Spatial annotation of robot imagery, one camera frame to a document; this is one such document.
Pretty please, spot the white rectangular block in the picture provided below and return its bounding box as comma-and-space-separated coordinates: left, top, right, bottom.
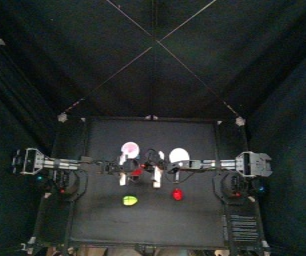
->
151, 165, 164, 189

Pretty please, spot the pink toy plate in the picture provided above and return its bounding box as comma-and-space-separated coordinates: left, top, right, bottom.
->
120, 141, 142, 160

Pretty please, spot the white toy plate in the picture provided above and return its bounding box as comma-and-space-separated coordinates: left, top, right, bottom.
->
168, 147, 192, 165

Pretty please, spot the yellow-green toy fruit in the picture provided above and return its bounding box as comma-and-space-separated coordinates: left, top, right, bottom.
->
122, 195, 140, 207

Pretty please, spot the red toy fruit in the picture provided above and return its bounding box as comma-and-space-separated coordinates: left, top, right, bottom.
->
171, 188, 186, 202

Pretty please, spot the thin frame string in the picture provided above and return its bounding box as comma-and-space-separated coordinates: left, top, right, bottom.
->
63, 0, 219, 114
106, 0, 242, 118

